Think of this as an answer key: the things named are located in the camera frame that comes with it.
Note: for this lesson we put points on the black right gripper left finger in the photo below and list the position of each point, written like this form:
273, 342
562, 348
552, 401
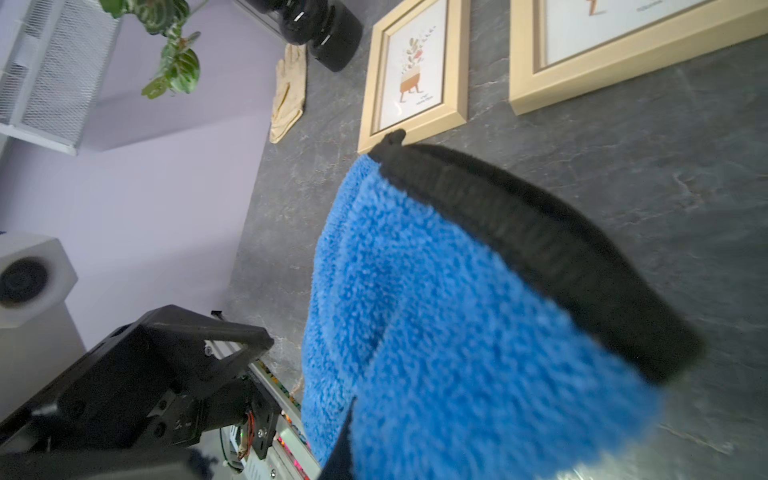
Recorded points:
339, 466

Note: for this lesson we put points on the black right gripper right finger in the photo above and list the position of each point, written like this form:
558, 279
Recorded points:
553, 247

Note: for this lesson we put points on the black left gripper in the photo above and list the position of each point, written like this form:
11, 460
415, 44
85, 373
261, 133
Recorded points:
136, 406

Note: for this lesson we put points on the blue microfiber cloth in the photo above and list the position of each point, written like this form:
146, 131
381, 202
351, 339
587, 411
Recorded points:
459, 369

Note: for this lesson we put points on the gold frame with plant print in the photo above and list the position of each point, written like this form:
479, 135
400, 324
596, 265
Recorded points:
563, 49

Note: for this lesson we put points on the gold frame with deer print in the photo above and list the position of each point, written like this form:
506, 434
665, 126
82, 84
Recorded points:
418, 69

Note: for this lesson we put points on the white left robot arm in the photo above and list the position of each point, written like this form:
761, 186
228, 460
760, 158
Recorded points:
39, 340

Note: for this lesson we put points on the cream work glove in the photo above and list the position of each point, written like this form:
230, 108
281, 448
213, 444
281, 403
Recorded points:
289, 100

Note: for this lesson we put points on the green artificial plant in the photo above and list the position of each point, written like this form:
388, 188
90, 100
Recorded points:
179, 67

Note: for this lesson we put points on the glossy black vase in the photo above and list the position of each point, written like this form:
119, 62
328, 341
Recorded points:
329, 30

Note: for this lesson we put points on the white wire basket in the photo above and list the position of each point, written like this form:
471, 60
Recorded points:
54, 55

